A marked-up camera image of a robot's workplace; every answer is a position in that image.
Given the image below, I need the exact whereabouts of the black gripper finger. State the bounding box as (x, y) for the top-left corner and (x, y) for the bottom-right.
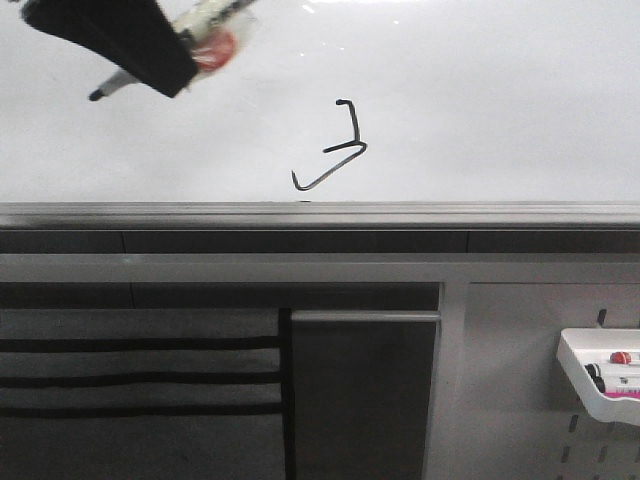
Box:
(23, 1), (140, 75)
(88, 1), (196, 98)

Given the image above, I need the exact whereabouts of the black whiteboard marker with tape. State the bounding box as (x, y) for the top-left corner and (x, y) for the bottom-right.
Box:
(89, 1), (252, 102)

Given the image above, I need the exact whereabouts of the grey fabric pocket organizer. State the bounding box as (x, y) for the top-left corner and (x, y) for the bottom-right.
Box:
(1, 309), (296, 479)

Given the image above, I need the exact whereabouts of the dark grey panel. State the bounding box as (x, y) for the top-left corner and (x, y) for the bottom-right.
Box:
(292, 310), (440, 479)

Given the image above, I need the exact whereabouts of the grey pegboard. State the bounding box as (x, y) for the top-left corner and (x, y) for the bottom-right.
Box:
(423, 283), (639, 479)

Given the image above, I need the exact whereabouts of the black capped marker in tray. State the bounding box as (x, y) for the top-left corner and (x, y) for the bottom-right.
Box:
(584, 364), (640, 394)

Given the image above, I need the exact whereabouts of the white plastic tray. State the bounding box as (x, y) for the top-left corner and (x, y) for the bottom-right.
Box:
(557, 328), (639, 426)

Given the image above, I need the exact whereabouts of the red capped marker in tray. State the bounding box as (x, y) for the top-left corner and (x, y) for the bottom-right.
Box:
(609, 351), (640, 366)

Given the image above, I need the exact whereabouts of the pink item in tray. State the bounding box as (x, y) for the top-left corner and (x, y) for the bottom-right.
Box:
(603, 388), (640, 400)

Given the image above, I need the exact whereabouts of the white whiteboard with aluminium frame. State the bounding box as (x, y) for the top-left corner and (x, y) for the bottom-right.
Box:
(1, 1), (639, 226)

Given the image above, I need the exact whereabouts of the grey horizontal rail beam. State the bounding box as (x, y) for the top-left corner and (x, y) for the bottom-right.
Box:
(1, 253), (639, 284)

